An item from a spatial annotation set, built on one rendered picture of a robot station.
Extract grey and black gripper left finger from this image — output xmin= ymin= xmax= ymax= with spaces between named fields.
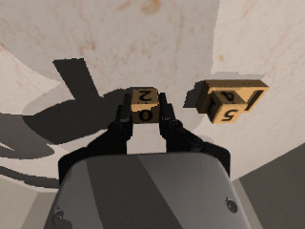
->
xmin=58 ymin=94 xmax=133 ymax=187

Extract orange number cube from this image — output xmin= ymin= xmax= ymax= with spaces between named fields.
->
xmin=131 ymin=89 xmax=160 ymax=124
xmin=204 ymin=91 xmax=248 ymax=124

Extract wooden tray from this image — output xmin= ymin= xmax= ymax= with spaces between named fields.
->
xmin=195 ymin=79 xmax=269 ymax=115

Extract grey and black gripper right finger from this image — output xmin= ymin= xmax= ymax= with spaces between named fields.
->
xmin=158 ymin=93 xmax=231 ymax=177

